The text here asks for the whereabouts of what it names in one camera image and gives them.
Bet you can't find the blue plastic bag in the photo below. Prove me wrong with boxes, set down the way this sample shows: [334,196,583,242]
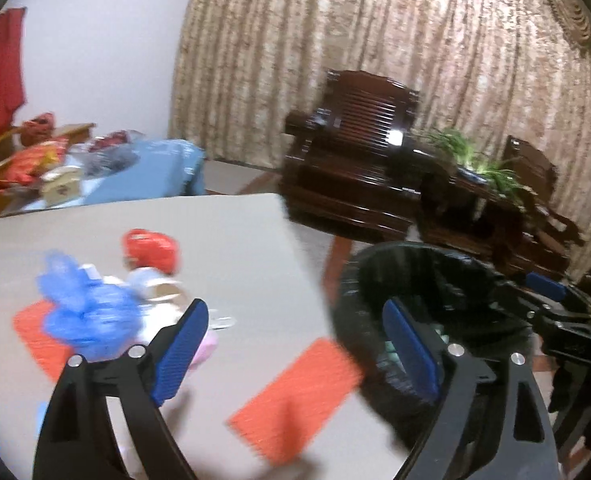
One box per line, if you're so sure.
[38,252,143,362]

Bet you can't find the green potted plant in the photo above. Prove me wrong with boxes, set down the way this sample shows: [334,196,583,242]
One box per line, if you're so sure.
[423,128,522,200]

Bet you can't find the grey table cloth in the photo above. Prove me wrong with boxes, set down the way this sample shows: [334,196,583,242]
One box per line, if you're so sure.
[0,194,406,479]

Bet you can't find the blue cloth side table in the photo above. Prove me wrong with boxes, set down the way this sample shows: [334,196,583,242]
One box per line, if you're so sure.
[47,140,206,208]

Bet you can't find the dark wooden side table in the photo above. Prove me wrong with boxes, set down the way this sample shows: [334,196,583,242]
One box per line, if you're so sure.
[415,164,577,281]

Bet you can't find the glass fruit bowl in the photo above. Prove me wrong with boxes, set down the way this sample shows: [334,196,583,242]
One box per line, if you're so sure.
[72,130,144,178]

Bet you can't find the red bag on cabinet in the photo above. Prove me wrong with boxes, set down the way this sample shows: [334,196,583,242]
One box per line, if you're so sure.
[19,113,55,148]

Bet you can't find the dark wooden armchair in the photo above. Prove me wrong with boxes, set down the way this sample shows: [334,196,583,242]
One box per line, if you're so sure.
[279,70,420,240]
[501,136,585,278]

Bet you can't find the red plastic bag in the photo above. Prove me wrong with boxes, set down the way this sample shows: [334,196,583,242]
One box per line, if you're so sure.
[122,229,181,275]

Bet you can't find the red snack packets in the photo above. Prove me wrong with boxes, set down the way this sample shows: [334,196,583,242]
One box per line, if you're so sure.
[0,136,69,190]

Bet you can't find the pink drawstring bag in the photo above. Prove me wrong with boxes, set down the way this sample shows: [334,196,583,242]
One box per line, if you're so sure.
[189,330,218,370]

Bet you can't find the black lined trash bin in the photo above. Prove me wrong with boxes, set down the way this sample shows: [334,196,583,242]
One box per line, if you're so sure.
[331,242,542,458]

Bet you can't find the beige patterned curtain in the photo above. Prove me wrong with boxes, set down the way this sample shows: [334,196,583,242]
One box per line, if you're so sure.
[169,0,591,275]

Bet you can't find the beige tissue box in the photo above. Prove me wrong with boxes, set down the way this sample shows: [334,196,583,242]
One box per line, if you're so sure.
[40,166,84,207]

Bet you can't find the orange foam net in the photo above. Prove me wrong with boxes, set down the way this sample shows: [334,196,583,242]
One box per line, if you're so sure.
[12,300,72,382]
[227,338,364,466]

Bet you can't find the orange foam net front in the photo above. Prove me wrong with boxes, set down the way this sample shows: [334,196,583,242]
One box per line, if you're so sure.
[227,338,364,466]

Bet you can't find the orange foam net back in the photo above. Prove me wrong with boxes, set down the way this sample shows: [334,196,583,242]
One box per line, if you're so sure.
[12,300,72,382]

